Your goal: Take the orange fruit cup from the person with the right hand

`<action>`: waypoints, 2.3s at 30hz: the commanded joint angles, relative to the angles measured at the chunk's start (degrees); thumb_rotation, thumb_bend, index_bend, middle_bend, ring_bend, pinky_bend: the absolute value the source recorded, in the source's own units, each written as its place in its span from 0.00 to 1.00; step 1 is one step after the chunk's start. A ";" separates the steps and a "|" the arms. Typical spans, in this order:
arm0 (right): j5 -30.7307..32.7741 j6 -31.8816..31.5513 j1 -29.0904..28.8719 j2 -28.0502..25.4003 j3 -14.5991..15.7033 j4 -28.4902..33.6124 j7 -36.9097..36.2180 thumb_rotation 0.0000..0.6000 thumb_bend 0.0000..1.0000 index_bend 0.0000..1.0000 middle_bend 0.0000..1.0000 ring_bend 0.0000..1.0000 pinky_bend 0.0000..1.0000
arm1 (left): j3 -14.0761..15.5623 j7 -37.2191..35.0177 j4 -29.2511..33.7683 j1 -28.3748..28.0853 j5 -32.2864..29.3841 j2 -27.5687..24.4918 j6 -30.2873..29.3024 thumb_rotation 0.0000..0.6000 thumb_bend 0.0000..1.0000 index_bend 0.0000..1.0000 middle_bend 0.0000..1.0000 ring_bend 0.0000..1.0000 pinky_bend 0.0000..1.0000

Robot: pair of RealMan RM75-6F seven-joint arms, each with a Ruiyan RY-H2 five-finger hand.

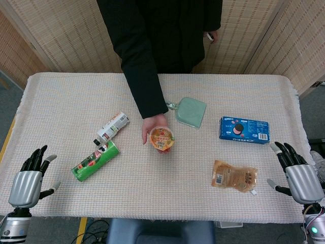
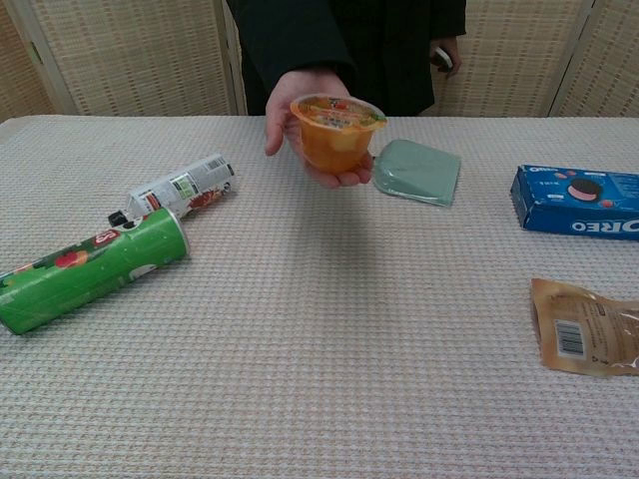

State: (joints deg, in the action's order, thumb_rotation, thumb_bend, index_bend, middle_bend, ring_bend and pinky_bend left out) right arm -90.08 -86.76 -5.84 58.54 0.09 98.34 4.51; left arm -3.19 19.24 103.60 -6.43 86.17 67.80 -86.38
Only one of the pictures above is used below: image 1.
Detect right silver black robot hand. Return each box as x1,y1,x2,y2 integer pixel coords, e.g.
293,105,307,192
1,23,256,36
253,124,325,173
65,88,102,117
266,141,325,205

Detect brown packaged bread snack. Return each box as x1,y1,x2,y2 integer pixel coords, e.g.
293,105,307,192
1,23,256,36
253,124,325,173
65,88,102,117
211,160,258,195

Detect person's hand holding jelly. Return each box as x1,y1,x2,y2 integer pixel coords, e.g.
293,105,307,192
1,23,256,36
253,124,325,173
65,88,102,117
141,112,173,155

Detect white labelled drink bottle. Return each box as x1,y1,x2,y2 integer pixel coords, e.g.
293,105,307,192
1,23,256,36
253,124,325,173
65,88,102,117
93,112,130,146

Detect black cables on floor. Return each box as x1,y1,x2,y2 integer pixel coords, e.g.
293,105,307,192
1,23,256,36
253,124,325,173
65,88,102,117
70,220,110,244

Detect white woven tablecloth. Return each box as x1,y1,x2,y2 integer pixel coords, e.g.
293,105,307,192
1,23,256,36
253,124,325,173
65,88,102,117
0,72,315,225

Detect bamboo folding screen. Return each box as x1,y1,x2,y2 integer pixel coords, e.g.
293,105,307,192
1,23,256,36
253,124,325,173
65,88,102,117
0,0,325,95

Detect orange fruit jelly cup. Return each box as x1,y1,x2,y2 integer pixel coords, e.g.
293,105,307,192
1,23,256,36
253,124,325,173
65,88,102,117
149,126,176,150

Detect blue Oreo box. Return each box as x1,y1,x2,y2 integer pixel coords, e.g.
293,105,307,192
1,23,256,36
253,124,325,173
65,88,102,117
219,116,271,145

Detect person in black coat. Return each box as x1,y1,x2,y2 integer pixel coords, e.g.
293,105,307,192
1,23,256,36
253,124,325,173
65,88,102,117
96,0,223,119

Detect person's hand holding phone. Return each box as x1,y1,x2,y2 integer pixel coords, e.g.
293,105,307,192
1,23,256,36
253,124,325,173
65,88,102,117
203,29,219,44

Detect mint green pouch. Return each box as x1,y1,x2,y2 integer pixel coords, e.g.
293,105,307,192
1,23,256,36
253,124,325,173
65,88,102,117
166,97,207,129

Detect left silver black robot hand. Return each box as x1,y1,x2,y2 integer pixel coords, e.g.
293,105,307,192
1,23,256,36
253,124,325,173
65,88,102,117
8,145,61,208

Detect green Pringles can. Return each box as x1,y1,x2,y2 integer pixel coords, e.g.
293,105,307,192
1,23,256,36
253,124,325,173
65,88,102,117
71,140,121,182

